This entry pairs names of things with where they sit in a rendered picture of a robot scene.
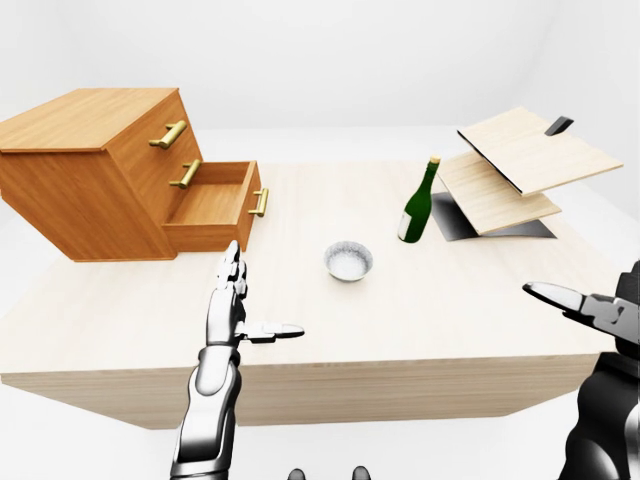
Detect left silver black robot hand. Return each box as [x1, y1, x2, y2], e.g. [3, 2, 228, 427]
[204, 240, 306, 350]

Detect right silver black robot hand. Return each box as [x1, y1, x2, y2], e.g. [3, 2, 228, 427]
[521, 259, 640, 353]

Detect open wooden drawer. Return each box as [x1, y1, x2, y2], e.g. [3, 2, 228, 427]
[161, 159, 264, 253]

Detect wooden drawer, plain closed front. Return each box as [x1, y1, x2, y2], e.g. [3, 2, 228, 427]
[127, 124, 204, 225]
[102, 89, 194, 189]

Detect wooden cabinet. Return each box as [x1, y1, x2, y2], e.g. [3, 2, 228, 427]
[0, 88, 204, 263]

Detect small patterned bowl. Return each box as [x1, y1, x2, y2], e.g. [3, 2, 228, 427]
[322, 240, 375, 284]

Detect tilted wooden two-board rack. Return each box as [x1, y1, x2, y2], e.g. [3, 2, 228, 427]
[431, 105, 626, 243]

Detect black slanted bar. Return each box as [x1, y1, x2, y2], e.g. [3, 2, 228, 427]
[544, 115, 576, 138]

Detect green glass bottle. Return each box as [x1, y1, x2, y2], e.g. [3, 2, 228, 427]
[396, 156, 443, 246]

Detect brass drawer handle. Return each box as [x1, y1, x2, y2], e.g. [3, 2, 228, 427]
[168, 159, 203, 189]
[148, 120, 188, 150]
[247, 187, 270, 218]

